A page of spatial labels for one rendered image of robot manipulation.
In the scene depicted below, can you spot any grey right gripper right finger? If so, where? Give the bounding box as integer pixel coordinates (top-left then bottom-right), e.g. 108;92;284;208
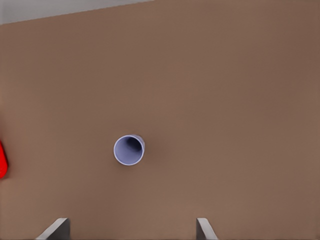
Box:
196;217;219;240

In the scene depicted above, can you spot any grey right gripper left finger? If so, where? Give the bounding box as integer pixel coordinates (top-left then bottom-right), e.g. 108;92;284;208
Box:
34;217;71;240

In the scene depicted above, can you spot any lavender blue cup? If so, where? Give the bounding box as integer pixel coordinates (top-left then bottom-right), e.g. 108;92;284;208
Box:
113;134;146;167

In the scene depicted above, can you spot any red tray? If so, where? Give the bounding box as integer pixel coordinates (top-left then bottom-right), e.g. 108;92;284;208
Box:
0;140;9;180

